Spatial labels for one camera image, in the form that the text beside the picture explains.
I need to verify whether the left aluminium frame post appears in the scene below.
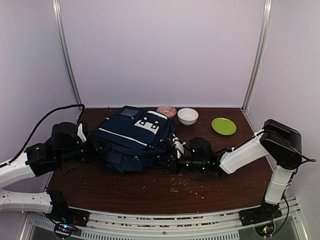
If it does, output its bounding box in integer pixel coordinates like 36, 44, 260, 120
52, 0, 82, 104

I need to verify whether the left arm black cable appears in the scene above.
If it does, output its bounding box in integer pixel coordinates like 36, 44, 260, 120
0, 103, 86, 168

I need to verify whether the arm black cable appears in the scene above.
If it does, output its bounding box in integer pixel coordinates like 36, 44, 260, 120
294, 149, 317, 163
0, 103, 86, 168

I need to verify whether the green plate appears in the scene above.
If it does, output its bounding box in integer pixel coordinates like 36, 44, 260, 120
211, 117, 237, 136

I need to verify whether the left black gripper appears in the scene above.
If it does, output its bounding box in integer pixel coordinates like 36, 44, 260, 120
57, 132, 110, 167

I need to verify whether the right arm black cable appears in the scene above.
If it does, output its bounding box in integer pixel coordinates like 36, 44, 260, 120
294, 149, 317, 163

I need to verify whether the navy blue backpack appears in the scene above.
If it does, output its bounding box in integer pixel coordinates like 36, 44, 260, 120
93, 106, 177, 174

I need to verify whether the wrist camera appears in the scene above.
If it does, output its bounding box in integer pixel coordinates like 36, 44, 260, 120
50, 122, 87, 151
167, 133, 215, 161

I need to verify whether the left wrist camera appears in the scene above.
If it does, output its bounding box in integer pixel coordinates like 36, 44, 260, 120
50, 122, 87, 151

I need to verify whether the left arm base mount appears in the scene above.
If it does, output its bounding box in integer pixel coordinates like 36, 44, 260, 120
44, 207, 90, 240

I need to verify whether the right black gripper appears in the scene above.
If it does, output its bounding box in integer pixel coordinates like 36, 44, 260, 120
157, 152, 206, 176

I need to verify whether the white ceramic bowl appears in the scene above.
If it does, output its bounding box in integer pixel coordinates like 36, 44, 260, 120
177, 108, 199, 126

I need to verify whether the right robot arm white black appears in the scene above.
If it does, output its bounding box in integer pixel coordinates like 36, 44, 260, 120
153, 119, 303, 221

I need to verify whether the right aluminium frame post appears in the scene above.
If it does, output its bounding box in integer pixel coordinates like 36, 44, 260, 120
241, 0, 274, 114

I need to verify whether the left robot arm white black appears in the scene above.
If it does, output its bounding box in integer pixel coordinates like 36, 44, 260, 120
0, 143, 99, 222

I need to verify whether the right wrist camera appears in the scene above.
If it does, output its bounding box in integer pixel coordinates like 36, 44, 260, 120
167, 133, 215, 161

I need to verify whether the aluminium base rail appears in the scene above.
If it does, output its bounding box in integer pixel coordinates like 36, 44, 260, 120
23, 196, 307, 240

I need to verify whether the red patterned bowl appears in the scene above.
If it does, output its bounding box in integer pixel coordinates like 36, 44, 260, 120
156, 105, 177, 118

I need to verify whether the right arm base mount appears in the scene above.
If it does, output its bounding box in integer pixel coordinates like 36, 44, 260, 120
238, 206, 282, 238

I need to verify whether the aluminium frame post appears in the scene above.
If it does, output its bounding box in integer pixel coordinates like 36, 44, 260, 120
241, 0, 274, 114
52, 0, 82, 104

